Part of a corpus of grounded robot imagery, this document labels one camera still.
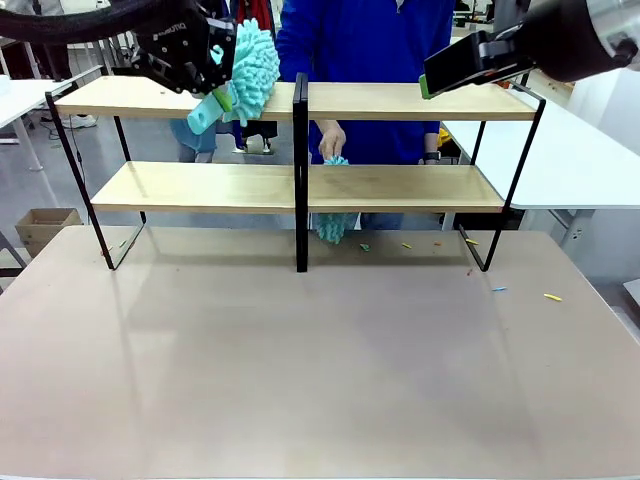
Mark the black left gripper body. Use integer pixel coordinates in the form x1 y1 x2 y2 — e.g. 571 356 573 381
130 5 237 96

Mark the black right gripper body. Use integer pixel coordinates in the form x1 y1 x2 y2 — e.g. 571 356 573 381
517 0 632 84

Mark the teal chenille duster with handle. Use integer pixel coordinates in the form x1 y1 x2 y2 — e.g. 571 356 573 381
186 17 283 136

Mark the small teal chenille duster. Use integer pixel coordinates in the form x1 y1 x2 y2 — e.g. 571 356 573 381
313 154 362 246

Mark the person's left forearm blue sleeve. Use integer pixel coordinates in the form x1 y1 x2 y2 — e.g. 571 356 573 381
423 119 442 154

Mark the person's right hand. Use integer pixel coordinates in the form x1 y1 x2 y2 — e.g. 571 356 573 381
318 122 348 160

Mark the person in light blue coat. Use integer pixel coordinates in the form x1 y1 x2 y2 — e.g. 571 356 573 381
168 118 219 164

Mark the person in blue sweater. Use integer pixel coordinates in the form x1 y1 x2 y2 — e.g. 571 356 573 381
274 0 457 231

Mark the large white table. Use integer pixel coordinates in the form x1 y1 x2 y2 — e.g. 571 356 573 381
439 82 640 249

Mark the white side table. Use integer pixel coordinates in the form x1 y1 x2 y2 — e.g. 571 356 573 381
0 64 104 174

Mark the brown cardboard box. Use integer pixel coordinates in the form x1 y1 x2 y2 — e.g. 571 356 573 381
14 207 83 259

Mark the wooden shelf unit black frame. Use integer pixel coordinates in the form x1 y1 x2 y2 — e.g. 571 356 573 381
44 72 547 274

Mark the black braided cable sleeve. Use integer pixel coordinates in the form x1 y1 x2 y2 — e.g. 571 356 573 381
0 0 201 47

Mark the black metal frame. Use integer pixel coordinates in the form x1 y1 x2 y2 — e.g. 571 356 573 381
0 230 29 294

